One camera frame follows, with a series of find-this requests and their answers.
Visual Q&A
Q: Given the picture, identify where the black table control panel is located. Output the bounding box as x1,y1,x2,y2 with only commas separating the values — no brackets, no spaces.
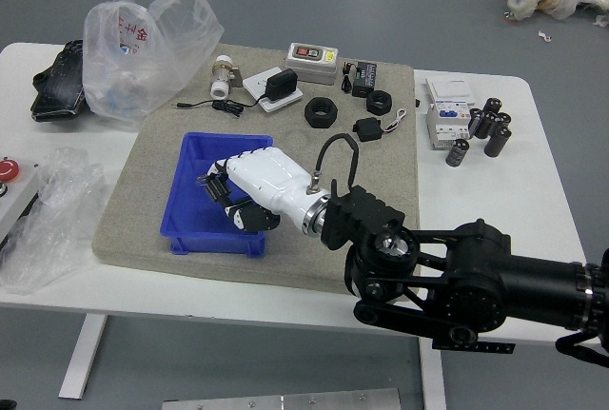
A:
431,341,516,354

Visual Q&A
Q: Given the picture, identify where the brass valve white pipe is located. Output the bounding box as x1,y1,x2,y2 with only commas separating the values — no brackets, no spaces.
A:
209,54,244,101

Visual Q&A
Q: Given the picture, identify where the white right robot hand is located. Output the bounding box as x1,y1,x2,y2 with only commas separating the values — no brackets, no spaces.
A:
197,146,326,233

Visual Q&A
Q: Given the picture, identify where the black pouch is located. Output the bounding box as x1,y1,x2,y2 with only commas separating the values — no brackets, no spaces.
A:
29,39,88,122

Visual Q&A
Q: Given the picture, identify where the white wall switch plate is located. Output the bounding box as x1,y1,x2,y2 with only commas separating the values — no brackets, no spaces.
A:
242,67,305,115

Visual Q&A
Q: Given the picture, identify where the clear plastic wrap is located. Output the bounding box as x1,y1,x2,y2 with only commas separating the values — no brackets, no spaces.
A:
0,146,107,296

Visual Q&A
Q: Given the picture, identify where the translucent plastic bag red print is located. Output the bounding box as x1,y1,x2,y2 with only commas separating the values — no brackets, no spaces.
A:
82,0,225,122

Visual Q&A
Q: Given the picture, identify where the grey-brown mat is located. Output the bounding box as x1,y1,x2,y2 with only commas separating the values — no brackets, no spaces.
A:
89,42,422,301

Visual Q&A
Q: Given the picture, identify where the black adapter cable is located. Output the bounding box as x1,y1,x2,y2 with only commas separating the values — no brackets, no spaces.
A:
170,94,267,120

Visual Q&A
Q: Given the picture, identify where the big black nut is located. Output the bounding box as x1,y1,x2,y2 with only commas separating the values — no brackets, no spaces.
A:
303,96,340,129

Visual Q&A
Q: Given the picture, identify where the grey switch box yellow label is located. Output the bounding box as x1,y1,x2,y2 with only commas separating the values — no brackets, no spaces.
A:
285,42,341,86

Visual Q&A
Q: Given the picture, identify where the grey box red stop button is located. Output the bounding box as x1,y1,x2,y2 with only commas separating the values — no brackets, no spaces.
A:
0,157,42,244

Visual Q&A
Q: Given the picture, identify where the black square module with wires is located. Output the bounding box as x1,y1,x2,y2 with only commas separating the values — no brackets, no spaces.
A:
352,108,409,143

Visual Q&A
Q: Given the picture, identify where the black module green connector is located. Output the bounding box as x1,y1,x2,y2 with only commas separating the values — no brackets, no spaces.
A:
341,61,381,98

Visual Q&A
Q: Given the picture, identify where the white table leg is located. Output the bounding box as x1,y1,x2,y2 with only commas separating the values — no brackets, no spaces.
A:
418,337,448,410
57,314,109,400

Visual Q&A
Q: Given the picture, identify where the black power adapter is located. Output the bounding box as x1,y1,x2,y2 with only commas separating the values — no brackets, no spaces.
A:
264,68,299,100

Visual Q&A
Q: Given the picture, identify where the silver metal plate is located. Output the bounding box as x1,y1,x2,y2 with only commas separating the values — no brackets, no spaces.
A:
161,387,402,410

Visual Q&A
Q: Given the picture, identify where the small black nut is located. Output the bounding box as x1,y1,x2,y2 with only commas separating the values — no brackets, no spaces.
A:
365,89,395,115

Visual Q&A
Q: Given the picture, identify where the white circuit breaker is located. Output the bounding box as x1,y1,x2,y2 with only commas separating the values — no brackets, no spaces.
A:
423,77,474,151

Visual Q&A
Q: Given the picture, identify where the blue plastic box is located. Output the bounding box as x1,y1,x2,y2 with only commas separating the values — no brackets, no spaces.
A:
160,131,275,258

